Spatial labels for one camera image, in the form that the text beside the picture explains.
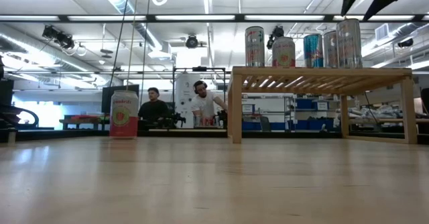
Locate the grey can black top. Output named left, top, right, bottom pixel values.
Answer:
left=336, top=18, right=363, bottom=69

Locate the white Celsius can black top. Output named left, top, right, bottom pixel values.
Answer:
left=323, top=30, right=339, bottom=68

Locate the blue silver Red Bull can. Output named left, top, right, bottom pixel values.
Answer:
left=303, top=33, right=324, bottom=68

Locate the red white Spindrift can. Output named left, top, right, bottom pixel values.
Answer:
left=109, top=89, right=139, bottom=139
left=271, top=36, right=296, bottom=68

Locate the white floral can black top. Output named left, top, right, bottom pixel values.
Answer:
left=245, top=25, right=265, bottom=68

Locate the wooden slatted shelf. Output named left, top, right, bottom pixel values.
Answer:
left=227, top=65, right=419, bottom=145

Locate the white air vent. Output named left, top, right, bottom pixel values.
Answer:
left=374, top=23, right=390, bottom=41

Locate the white cylindrical tank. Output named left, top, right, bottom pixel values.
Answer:
left=174, top=72, right=202, bottom=129

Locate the white plastic pile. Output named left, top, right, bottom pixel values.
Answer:
left=348, top=105, right=403, bottom=119

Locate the person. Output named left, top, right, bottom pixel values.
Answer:
left=137, top=87, right=171, bottom=123
left=190, top=80, right=229, bottom=127

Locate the black monitor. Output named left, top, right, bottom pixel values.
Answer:
left=101, top=84, right=140, bottom=115

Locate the orange red object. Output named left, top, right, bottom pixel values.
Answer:
left=69, top=114, right=101, bottom=123

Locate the black curved bar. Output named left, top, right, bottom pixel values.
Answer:
left=0, top=103, right=40, bottom=128

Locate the black block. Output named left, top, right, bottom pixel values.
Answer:
left=0, top=78, right=15, bottom=107

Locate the black hanging cable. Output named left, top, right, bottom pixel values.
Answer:
left=109, top=0, right=131, bottom=80
left=139, top=0, right=152, bottom=94

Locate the black station frame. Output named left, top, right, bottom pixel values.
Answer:
left=172, top=66, right=228, bottom=131

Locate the silver ventilation duct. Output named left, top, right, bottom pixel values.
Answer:
left=0, top=22, right=125, bottom=87

